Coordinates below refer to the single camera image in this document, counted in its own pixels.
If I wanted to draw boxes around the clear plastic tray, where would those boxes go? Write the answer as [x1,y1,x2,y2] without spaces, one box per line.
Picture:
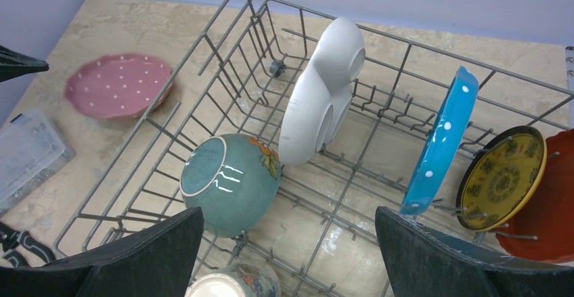
[1,108,76,215]

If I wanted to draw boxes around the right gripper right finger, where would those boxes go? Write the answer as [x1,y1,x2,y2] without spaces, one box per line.
[375,206,573,296]

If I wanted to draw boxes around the cream divided plate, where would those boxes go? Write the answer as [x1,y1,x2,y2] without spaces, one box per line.
[278,17,366,165]

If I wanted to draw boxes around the black pruning shears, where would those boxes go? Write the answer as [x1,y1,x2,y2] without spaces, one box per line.
[1,223,57,267]

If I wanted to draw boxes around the orange red plate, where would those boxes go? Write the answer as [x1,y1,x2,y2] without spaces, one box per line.
[496,129,573,263]

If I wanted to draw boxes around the grey wire dish rack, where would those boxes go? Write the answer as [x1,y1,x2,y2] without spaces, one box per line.
[53,0,574,297]

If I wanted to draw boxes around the pink scalloped plate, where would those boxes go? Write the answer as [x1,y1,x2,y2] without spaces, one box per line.
[64,52,172,120]

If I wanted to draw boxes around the yellow patterned plate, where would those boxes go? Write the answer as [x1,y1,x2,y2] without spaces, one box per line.
[456,125,548,231]

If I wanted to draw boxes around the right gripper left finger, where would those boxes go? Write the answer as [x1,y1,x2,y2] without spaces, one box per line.
[1,207,204,296]

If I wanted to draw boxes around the teal blue plate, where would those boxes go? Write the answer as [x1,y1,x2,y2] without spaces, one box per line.
[399,66,479,215]

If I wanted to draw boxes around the cream dragon mug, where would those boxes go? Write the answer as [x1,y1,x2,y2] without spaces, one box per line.
[185,260,282,297]

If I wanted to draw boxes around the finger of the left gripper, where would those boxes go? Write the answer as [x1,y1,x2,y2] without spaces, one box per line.
[0,46,49,82]

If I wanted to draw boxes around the white scalloped teal bowl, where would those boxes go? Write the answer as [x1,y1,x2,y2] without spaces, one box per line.
[179,133,282,238]

